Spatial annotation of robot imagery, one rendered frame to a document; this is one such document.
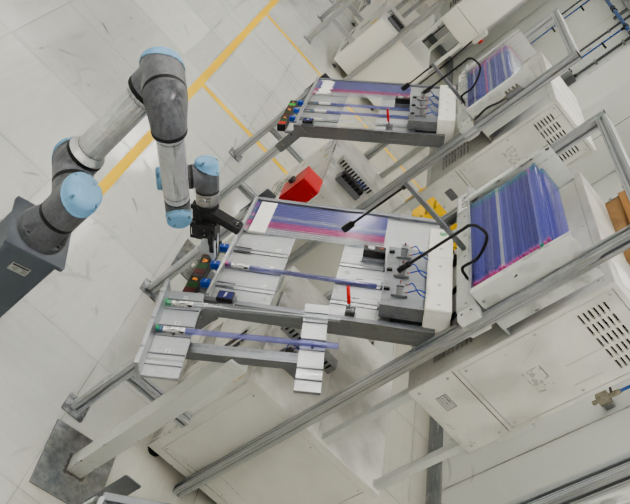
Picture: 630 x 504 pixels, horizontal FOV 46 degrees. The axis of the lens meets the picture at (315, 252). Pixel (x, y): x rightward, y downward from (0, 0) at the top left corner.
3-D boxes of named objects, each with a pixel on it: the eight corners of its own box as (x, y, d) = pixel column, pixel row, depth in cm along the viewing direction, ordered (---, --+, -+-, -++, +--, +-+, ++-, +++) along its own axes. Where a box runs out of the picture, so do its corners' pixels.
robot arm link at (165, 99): (190, 104, 180) (200, 229, 219) (186, 75, 186) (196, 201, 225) (142, 108, 178) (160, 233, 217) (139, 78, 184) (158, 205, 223)
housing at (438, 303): (418, 345, 224) (424, 308, 217) (425, 260, 265) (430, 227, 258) (445, 349, 223) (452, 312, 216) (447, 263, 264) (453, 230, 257)
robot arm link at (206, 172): (190, 154, 227) (218, 153, 229) (191, 186, 233) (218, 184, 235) (192, 165, 221) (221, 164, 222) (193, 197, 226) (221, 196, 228)
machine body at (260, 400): (136, 451, 269) (252, 378, 240) (194, 334, 327) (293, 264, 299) (258, 552, 288) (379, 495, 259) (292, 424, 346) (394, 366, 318)
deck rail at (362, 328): (204, 315, 230) (203, 299, 226) (205, 311, 231) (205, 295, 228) (432, 349, 222) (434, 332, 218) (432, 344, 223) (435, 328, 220)
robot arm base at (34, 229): (12, 239, 205) (31, 220, 200) (22, 202, 215) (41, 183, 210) (60, 263, 213) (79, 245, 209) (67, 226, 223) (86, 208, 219)
